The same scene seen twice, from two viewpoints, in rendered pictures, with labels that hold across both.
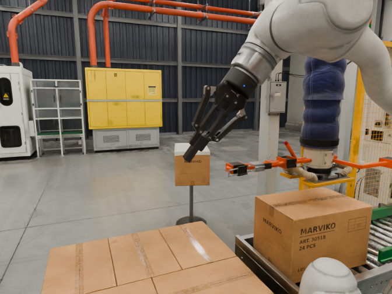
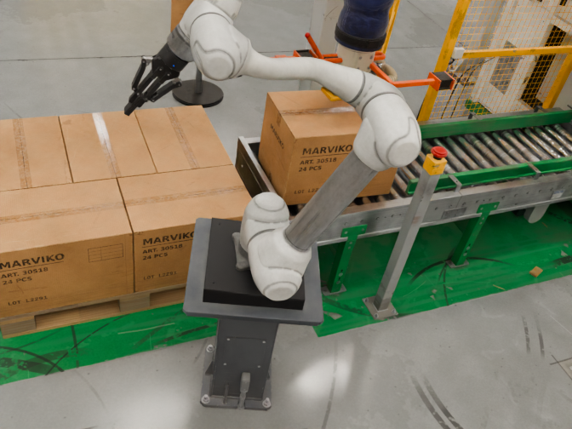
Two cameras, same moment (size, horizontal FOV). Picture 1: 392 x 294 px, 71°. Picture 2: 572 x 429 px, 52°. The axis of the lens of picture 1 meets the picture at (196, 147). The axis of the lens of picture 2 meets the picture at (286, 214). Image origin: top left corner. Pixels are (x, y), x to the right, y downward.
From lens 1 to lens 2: 114 cm
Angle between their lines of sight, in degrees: 31
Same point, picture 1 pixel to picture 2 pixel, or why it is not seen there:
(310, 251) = (312, 174)
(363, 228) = not seen: hidden behind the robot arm
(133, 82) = not seen: outside the picture
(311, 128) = (347, 17)
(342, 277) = (271, 211)
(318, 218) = (328, 138)
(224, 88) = (158, 62)
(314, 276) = (251, 207)
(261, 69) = (188, 54)
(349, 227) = not seen: hidden behind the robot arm
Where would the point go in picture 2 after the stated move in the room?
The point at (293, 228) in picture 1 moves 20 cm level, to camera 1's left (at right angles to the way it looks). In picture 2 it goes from (293, 147) to (248, 141)
